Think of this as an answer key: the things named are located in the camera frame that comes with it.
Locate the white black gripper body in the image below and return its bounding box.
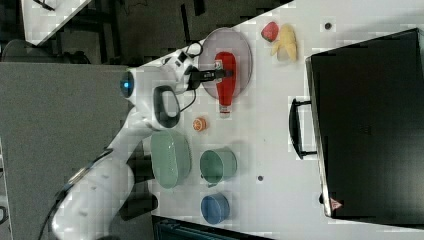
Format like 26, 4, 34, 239
184, 66, 216, 90

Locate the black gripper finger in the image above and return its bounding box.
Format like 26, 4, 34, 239
215, 69, 233, 77

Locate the red ketchup bottle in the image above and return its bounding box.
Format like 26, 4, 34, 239
215, 52, 237, 118

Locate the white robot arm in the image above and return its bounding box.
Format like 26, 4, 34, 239
51, 52, 237, 240

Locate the grey round plate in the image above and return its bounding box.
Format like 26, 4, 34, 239
197, 28, 253, 98

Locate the orange slice toy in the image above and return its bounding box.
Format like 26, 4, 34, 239
193, 117, 207, 132

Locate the red green toy fruit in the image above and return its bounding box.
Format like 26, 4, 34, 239
261, 21, 279, 42

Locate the toy banana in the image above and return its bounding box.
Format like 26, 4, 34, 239
271, 24, 297, 61

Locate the green perforated colander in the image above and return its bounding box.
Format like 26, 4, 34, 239
151, 129, 191, 189

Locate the green mug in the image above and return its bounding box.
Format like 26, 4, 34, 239
200, 147, 237, 187

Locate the blue bowl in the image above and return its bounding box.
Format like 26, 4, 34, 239
200, 193, 230, 225

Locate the black toaster oven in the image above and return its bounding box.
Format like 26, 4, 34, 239
305, 28, 424, 229

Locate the small black connector cable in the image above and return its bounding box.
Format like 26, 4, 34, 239
176, 41, 204, 66

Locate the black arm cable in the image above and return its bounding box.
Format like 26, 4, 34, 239
37, 148, 114, 240

